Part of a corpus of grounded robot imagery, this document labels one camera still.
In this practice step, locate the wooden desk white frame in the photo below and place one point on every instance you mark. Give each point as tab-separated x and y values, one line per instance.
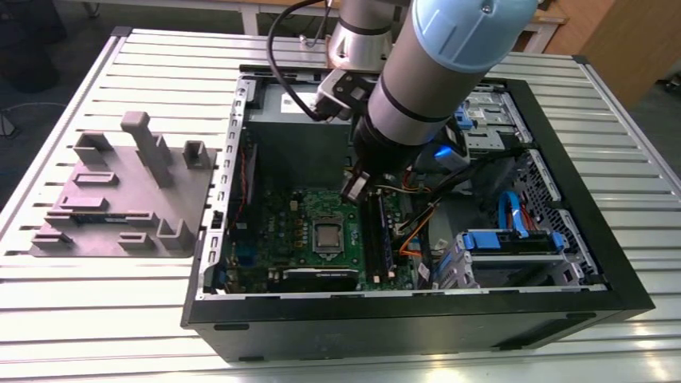
553	18

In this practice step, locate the perforated metal drive cage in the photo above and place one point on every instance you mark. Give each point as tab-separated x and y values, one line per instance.
452	271

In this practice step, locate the grey power supply unit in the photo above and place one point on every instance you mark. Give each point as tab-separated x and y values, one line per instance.
287	147

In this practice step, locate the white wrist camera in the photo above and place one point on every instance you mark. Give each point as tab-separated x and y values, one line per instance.
340	91

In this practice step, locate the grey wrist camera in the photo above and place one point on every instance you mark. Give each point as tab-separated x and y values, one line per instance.
452	157

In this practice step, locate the grey parts rack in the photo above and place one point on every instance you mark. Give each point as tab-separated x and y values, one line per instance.
133	235

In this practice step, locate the dark RAM stick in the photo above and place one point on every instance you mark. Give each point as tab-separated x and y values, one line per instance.
384	235
101	219

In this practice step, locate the hard disk in blue carrier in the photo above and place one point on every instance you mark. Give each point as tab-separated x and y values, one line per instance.
481	241

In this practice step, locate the black RAM slot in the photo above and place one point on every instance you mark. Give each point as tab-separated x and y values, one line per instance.
367	239

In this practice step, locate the black PC case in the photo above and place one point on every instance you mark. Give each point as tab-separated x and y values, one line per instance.
372	323

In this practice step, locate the brown wooden cabinet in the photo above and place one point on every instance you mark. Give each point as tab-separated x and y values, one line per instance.
628	40

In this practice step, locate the green motherboard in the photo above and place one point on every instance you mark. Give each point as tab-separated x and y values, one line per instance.
281	239

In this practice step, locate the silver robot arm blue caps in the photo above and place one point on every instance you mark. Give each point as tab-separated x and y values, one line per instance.
420	80

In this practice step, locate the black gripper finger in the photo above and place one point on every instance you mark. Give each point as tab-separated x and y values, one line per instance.
355	189

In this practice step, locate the black graphics card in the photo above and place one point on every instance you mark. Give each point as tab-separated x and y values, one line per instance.
319	277

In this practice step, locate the blue plastic drive latch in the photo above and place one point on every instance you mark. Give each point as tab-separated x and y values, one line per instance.
464	119

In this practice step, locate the silver CPU green edge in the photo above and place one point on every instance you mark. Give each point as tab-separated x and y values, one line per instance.
328	235

